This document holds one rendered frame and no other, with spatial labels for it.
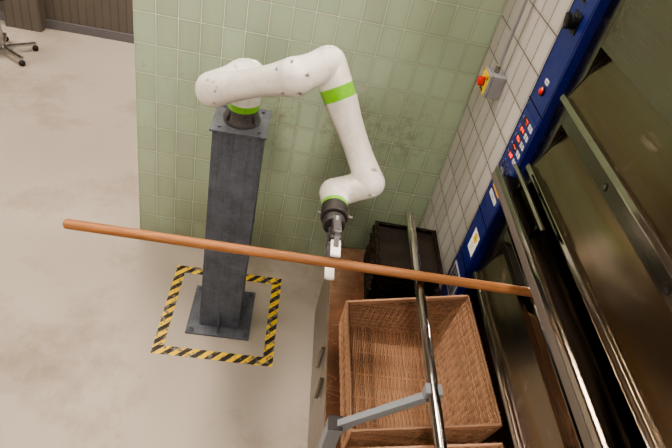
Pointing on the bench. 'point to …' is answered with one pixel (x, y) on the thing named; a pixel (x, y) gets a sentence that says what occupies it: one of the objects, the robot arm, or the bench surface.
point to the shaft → (294, 257)
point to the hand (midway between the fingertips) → (332, 262)
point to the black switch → (572, 21)
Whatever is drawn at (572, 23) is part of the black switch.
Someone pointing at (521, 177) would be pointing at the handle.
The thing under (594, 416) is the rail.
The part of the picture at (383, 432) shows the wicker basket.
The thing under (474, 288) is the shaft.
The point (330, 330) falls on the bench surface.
